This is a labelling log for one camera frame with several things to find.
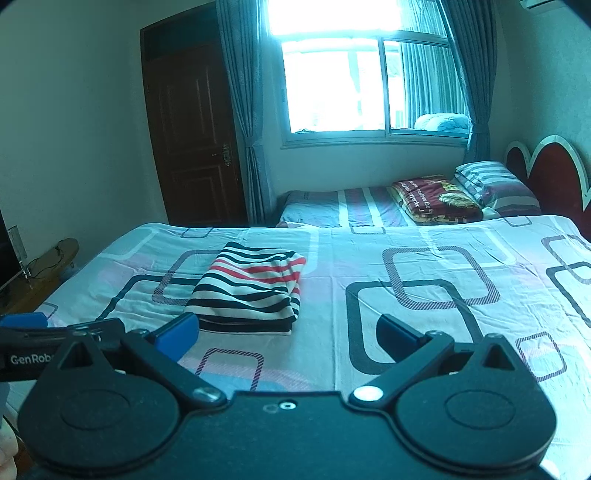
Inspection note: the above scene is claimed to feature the rounded wooden board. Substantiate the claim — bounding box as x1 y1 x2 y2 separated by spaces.
27 237 79 279

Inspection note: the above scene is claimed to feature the striped pillow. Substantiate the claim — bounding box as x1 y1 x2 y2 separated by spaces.
455 161 542 217

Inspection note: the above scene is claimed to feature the dark wooden door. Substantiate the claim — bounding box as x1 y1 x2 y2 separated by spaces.
140 16 250 227

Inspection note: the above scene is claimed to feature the dark television screen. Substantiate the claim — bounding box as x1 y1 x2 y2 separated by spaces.
0 210 24 289

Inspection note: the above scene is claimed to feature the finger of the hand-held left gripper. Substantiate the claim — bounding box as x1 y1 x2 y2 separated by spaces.
0 313 126 345

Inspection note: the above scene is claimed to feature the light blue quilt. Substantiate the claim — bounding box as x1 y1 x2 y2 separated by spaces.
414 113 472 136

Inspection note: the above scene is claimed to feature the folded maroon printed blanket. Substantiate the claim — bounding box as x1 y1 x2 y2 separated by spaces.
392 174 485 226

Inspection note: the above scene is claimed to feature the blue curtain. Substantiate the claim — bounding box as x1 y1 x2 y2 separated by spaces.
216 0 279 227
438 0 493 163

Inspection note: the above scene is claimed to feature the wooden cabinet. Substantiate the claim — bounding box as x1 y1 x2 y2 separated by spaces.
0 273 64 317

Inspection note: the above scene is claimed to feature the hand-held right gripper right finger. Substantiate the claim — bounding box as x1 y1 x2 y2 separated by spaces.
348 314 522 409

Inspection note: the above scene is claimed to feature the person's left hand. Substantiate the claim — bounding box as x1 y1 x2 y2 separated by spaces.
0 415 19 480

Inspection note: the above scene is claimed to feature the red scalloped headboard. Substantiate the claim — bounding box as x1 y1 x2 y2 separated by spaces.
505 135 591 243

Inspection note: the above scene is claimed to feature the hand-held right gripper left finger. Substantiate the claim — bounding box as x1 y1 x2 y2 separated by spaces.
58 313 227 409

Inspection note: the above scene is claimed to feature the bed with striped sheet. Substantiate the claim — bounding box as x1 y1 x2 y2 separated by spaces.
276 186 502 230

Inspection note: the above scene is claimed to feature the window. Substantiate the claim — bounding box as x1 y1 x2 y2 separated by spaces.
268 0 472 149

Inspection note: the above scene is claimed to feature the striped knit sweater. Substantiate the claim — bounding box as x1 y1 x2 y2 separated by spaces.
185 241 307 336

